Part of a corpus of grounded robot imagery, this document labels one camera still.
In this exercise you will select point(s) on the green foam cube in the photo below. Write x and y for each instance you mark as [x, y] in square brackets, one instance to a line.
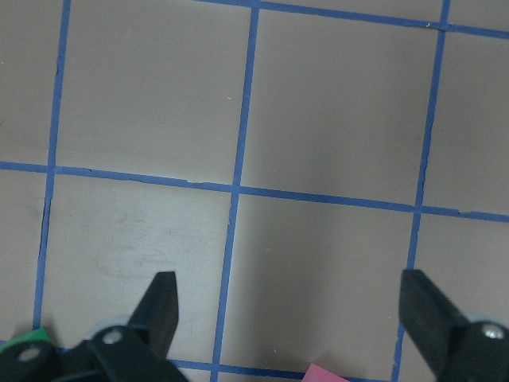
[34, 335]

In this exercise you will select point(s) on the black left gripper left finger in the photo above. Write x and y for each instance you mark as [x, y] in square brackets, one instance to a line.
[135, 350]

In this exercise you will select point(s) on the pink foam cube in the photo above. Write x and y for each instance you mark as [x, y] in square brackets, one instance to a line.
[315, 373]

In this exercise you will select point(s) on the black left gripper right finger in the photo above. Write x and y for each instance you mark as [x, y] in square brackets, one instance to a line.
[454, 345]

